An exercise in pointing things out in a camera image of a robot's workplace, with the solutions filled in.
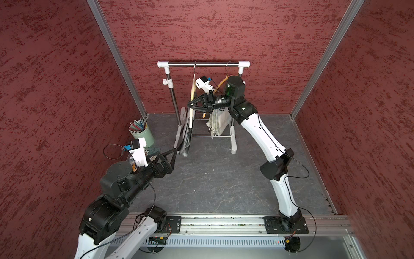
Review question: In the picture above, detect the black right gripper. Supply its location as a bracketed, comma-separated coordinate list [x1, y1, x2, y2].
[190, 88, 237, 112]

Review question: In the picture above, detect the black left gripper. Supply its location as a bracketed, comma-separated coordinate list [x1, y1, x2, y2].
[120, 148, 178, 204]

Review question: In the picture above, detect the black grey white checked scarf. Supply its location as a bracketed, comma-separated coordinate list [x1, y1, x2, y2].
[179, 109, 194, 157]

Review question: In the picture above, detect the pale wooden hanger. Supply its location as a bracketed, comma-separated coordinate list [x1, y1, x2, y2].
[189, 65, 196, 128]

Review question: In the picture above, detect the blue cream plaid fringed scarf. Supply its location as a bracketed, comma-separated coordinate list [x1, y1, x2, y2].
[206, 107, 232, 139]

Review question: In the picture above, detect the orange wooden hanger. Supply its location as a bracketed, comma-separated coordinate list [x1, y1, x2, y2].
[203, 73, 230, 114]

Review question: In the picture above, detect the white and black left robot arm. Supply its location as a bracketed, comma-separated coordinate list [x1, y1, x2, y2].
[75, 148, 181, 259]

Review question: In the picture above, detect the colourful illustrated booklet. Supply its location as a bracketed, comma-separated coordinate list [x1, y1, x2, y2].
[144, 147, 161, 157]

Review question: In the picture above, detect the green cup with pencils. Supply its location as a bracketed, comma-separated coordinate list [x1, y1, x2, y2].
[128, 119, 155, 148]

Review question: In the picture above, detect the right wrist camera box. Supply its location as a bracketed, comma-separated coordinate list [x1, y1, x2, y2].
[195, 76, 213, 93]

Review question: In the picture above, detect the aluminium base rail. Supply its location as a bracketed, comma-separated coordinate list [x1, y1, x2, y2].
[122, 213, 355, 236]

